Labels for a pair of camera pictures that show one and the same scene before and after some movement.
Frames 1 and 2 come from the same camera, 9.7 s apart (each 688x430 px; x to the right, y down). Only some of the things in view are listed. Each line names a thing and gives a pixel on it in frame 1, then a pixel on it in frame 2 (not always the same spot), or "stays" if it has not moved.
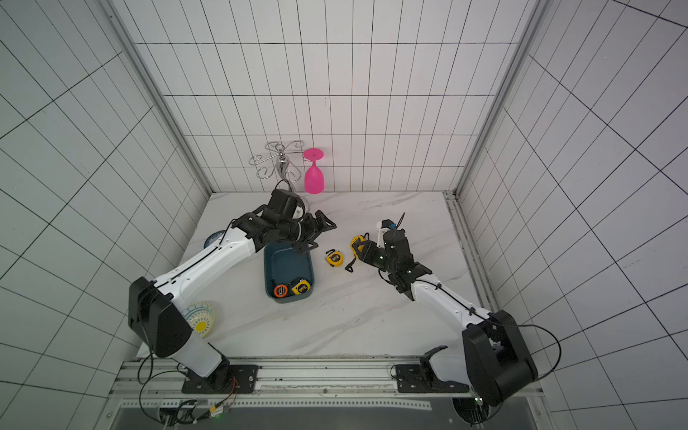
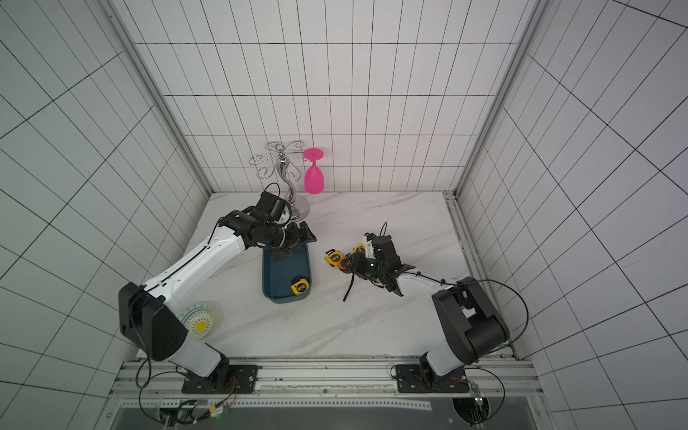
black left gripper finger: [299, 247] → [279, 254]
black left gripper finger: [322, 222] → [306, 233]
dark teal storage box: [282, 264] stays
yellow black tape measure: [303, 287] stays
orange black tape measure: [280, 290] → [344, 262]
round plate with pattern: [201, 318] stays
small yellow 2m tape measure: [334, 258] stays
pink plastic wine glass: [314, 179] stays
